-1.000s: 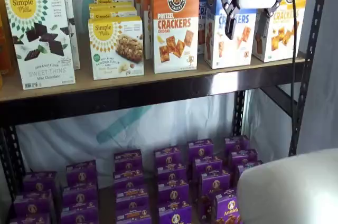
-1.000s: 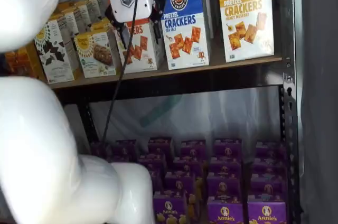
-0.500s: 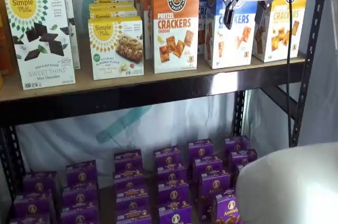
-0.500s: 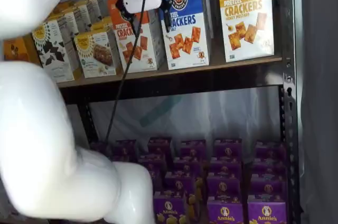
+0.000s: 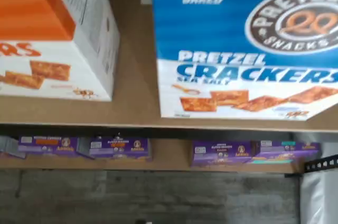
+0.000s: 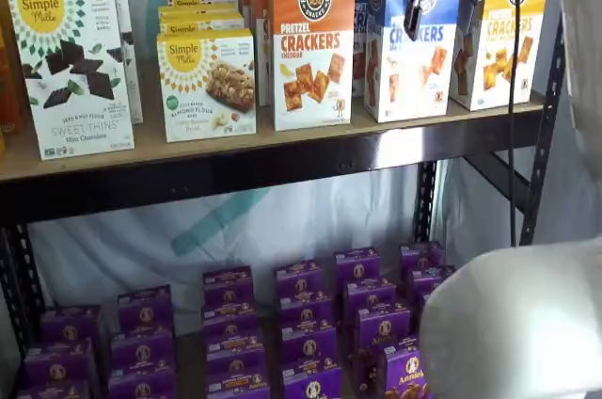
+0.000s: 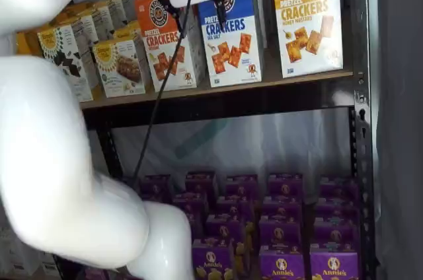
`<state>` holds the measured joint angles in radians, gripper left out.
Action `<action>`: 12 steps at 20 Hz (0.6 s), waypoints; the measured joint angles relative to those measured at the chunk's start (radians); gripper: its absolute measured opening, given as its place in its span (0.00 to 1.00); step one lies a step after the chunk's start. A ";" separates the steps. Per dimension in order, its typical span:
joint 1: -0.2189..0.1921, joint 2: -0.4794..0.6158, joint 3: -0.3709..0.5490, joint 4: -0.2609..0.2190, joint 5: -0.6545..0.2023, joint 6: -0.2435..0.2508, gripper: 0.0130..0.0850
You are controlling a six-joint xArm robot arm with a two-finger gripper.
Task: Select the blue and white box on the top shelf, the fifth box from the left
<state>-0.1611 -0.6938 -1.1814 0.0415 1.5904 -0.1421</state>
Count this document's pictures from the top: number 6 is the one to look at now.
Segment black metal shelf rack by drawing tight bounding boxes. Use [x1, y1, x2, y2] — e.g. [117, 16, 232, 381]
[0, 17, 568, 399]

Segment purple Annie's snack boxes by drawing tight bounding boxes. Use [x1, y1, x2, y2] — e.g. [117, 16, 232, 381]
[93, 271, 424, 399]

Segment purple Annie's snack box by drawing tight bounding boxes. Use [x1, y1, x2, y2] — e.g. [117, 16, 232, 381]
[110, 327, 176, 372]
[206, 369, 273, 399]
[116, 284, 174, 332]
[106, 365, 179, 399]
[275, 259, 325, 299]
[342, 276, 399, 313]
[279, 293, 333, 329]
[280, 321, 339, 367]
[281, 360, 343, 399]
[202, 265, 255, 309]
[407, 264, 456, 299]
[334, 247, 381, 283]
[399, 241, 447, 273]
[40, 304, 103, 346]
[23, 337, 98, 386]
[413, 293, 436, 325]
[16, 377, 93, 399]
[201, 302, 259, 339]
[205, 328, 265, 375]
[355, 302, 414, 348]
[352, 344, 432, 399]

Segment Simple Mills Sweet Thins box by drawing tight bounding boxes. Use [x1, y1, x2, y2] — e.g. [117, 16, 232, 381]
[7, 0, 136, 161]
[31, 0, 145, 126]

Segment orange snack box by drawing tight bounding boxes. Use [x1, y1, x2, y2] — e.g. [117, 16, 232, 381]
[0, 0, 30, 136]

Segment yellow Pretzelized honey mustard box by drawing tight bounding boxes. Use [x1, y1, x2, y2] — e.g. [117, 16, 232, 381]
[449, 0, 555, 112]

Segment blue Pretzelized sea salt box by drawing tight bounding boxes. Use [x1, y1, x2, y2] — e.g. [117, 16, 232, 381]
[350, 0, 405, 99]
[364, 0, 461, 124]

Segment wooden shelf board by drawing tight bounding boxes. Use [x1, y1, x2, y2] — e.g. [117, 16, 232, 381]
[0, 88, 547, 183]

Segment white backdrop sheet teal logo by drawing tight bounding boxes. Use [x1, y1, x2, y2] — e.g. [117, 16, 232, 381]
[25, 0, 602, 320]

